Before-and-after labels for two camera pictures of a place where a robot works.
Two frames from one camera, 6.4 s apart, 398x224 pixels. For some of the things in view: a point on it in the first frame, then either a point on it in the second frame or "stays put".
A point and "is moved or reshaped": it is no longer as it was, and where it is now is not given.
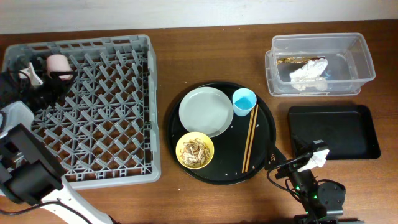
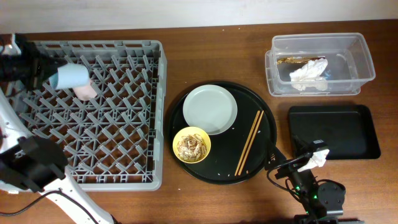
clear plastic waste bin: (318, 64) stays put
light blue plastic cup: (244, 100) -> (70, 75)
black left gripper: (50, 83) -> (41, 70)
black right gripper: (290, 162) stays put
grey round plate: (206, 110) is moved or reshaped
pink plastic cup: (58, 63) -> (84, 93)
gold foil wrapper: (296, 60) stays put
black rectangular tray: (347, 130) stays put
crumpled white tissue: (308, 75) stays put
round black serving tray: (220, 133) stays put
